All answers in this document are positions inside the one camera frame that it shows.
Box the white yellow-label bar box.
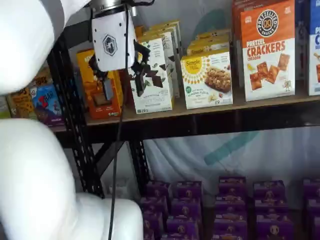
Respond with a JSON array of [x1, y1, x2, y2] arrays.
[[180, 48, 234, 110], [186, 41, 231, 56], [195, 28, 232, 39], [190, 33, 231, 47]]

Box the brown chocolate chip box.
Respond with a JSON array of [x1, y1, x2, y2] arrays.
[[5, 87, 36, 119]]

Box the orange snack box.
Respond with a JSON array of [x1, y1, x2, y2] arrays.
[[75, 48, 124, 120]]

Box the white sweet thins box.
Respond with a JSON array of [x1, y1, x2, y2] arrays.
[[148, 19, 183, 59], [128, 38, 175, 115], [139, 30, 181, 99]]

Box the orange pretzel crackers box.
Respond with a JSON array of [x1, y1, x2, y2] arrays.
[[240, 0, 298, 102]]

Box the white backdrop sheet teal print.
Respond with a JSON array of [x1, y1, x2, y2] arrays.
[[143, 0, 320, 192]]

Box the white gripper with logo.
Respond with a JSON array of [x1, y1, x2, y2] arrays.
[[88, 10, 152, 101]]

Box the green snack box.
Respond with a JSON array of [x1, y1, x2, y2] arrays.
[[0, 95, 11, 120]]

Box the blue pretzel crackers box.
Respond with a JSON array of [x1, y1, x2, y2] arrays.
[[294, 0, 311, 81], [307, 0, 320, 97]]

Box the blue ZBar box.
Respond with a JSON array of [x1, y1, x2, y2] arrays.
[[29, 84, 64, 126]]

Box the purple snack box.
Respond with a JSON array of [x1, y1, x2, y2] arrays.
[[160, 233, 194, 240], [170, 198, 202, 218], [139, 196, 169, 216], [165, 215, 200, 236], [218, 176, 247, 188], [254, 196, 289, 216], [145, 180, 174, 201], [174, 180, 204, 201], [255, 214, 295, 240], [214, 210, 248, 226], [141, 211, 164, 240], [215, 196, 247, 213], [213, 223, 248, 240], [312, 216, 320, 240], [217, 185, 248, 201], [253, 180, 286, 199], [305, 197, 320, 218], [302, 177, 320, 199]]

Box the brown ZBar box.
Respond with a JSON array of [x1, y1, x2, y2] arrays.
[[31, 66, 54, 87]]

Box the black metal shelf rack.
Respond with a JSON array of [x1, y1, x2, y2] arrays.
[[46, 24, 320, 200]]

